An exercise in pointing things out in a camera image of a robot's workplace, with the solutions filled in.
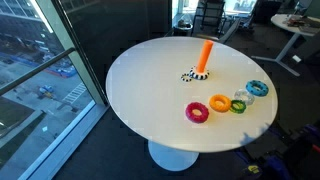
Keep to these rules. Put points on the round black bin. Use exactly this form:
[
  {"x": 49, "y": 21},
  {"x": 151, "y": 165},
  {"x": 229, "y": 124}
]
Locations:
[{"x": 182, "y": 28}]

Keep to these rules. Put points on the grey window handrail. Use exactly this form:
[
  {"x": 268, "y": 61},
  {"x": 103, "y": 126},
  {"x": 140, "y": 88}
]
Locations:
[{"x": 33, "y": 70}]

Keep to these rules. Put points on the grey window mullion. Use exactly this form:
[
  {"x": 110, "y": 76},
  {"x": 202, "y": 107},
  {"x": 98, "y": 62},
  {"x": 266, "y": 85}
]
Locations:
[{"x": 83, "y": 66}]

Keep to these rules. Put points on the white office desk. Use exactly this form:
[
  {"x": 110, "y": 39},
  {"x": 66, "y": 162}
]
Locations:
[{"x": 284, "y": 22}]

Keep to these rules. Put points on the white round table pedestal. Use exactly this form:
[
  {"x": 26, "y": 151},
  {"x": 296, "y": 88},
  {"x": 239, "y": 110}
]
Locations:
[{"x": 173, "y": 160}]

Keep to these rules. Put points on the clutter of papers on desk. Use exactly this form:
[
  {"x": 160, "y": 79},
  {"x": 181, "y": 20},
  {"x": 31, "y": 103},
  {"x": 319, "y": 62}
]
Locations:
[{"x": 300, "y": 21}]

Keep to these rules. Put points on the black metal frame cart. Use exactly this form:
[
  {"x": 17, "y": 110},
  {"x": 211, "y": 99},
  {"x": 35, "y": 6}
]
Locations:
[{"x": 213, "y": 13}]

